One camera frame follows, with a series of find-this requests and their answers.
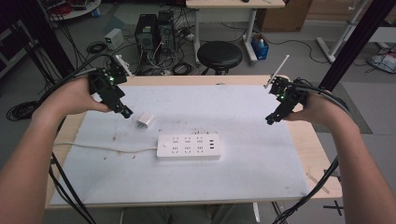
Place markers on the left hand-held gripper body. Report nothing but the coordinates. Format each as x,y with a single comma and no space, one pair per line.
104,85

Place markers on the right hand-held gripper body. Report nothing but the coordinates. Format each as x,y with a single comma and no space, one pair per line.
289,93

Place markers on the white charger adapter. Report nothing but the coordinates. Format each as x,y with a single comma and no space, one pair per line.
145,120

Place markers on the white power strip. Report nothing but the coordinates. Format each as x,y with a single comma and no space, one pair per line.
188,146

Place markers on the person's right hand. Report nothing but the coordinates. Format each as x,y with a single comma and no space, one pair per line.
317,109

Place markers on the person's left hand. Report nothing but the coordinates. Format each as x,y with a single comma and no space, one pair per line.
73,96

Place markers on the wooden table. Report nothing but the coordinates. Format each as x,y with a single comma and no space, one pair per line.
311,149

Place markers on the white power supply box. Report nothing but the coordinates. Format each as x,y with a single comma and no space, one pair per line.
114,38

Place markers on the blue box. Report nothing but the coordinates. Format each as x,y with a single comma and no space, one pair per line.
261,48

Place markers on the black computer tower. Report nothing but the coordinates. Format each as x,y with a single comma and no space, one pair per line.
145,32
166,28

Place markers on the cardboard box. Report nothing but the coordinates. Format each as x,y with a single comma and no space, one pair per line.
285,15

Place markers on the white metal stand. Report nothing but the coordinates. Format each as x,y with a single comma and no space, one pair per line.
342,34

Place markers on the black round stool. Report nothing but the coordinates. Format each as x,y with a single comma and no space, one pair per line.
219,54

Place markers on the round white table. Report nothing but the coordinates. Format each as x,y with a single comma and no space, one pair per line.
77,9

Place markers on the white table mat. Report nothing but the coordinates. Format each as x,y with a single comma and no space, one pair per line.
193,180

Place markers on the clear plastic bag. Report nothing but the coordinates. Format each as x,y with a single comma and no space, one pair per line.
382,62

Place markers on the white-legged wooden desk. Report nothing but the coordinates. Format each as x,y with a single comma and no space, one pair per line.
233,6

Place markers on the person's legs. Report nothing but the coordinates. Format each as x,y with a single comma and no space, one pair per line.
186,214

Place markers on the black metal frame post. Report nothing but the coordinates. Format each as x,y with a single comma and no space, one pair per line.
46,37
355,43

